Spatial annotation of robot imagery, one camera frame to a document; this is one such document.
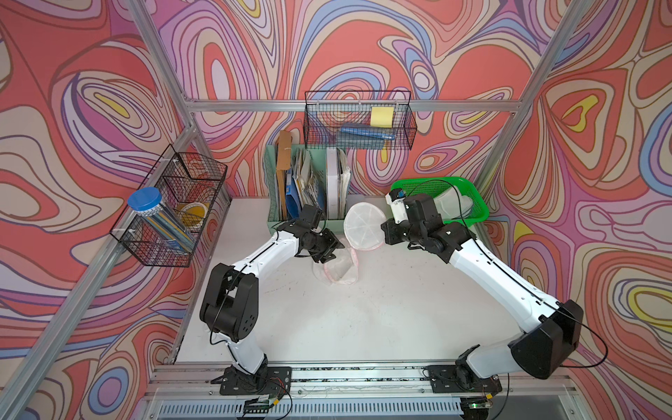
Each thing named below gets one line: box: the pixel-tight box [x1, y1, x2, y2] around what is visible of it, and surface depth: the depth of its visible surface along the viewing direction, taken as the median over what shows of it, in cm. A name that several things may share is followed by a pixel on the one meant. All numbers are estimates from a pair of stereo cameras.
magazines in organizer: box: [291, 147, 326, 210], surface depth 98 cm
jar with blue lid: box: [127, 186, 196, 252], surface depth 64 cm
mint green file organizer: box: [263, 144, 351, 236], surface depth 98 cm
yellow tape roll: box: [180, 202, 209, 230], surface depth 79 cm
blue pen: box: [341, 126, 397, 140], surface depth 90 cm
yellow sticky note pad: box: [370, 106, 395, 128], surface depth 90 cm
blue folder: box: [285, 175, 302, 219], surface depth 95 cm
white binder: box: [325, 147, 340, 220], surface depth 100 cm
